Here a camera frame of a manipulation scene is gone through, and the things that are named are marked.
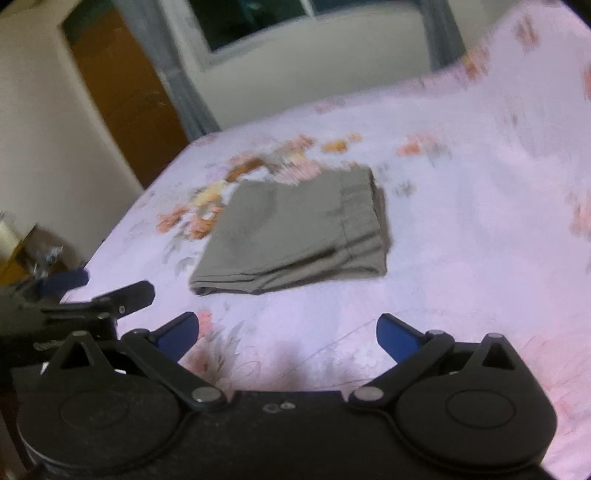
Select grey pants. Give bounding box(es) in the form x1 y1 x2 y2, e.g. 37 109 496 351
188 167 390 296

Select cluttered side table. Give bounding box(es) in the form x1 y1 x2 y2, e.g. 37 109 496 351
1 211 86 286

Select brown wooden door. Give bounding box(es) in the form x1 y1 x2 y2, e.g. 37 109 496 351
62 1 188 188

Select grey curtain right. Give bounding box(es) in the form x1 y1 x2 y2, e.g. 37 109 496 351
417 0 467 72

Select grey curtain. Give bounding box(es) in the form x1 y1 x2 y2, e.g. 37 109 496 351
417 0 467 72
113 0 219 141

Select aluminium framed window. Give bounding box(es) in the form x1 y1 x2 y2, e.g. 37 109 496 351
159 1 423 71

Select grey curtain left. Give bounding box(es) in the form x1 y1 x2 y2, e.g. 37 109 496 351
113 0 219 141

